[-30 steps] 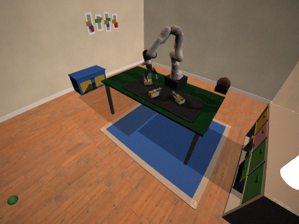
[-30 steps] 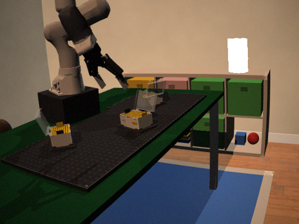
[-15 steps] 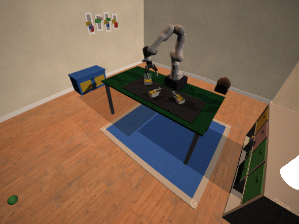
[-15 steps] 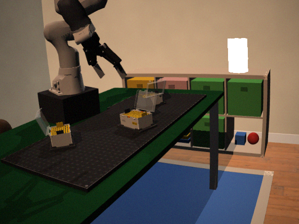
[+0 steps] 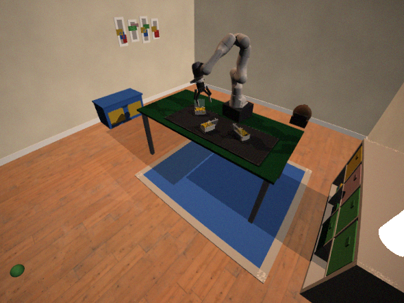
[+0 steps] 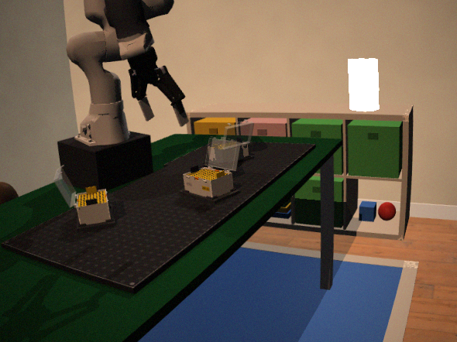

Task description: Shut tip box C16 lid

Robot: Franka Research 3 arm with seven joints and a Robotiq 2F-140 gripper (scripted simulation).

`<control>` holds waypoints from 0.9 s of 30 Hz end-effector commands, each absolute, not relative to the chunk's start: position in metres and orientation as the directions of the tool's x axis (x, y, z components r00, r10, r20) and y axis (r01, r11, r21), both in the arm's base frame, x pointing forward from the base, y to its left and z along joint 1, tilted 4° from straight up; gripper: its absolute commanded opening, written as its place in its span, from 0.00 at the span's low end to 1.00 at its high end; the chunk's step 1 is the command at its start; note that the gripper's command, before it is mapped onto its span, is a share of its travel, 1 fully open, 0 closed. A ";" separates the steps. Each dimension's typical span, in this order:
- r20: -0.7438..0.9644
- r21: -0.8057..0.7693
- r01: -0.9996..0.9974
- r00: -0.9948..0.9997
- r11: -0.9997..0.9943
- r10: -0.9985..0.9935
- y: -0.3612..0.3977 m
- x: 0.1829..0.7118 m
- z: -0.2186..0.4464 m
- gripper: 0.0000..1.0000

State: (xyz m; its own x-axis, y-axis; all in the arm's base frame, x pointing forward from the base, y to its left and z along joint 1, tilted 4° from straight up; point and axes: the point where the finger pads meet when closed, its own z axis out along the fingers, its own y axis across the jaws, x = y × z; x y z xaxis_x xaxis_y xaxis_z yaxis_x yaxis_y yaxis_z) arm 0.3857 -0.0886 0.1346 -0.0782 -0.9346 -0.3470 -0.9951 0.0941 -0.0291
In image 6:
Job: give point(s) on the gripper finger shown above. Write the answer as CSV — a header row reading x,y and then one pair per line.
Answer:
x,y
167,84
140,95

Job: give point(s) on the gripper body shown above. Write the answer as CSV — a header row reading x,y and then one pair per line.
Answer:
x,y
145,63

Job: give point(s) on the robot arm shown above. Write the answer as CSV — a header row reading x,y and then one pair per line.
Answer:
x,y
106,120

